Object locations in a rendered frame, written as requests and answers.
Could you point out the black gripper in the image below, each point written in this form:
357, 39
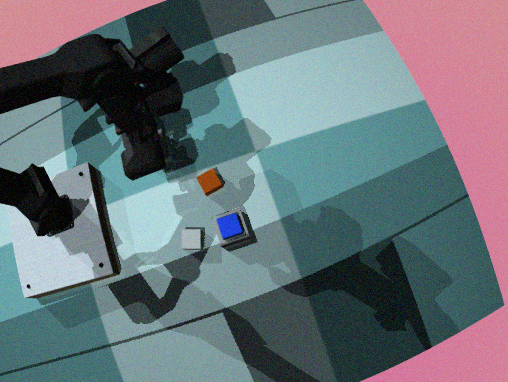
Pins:
143, 155

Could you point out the purple button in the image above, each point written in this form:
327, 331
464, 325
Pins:
161, 139

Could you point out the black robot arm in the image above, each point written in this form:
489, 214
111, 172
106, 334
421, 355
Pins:
93, 70

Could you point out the blue button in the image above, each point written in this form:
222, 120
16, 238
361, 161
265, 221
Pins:
230, 228

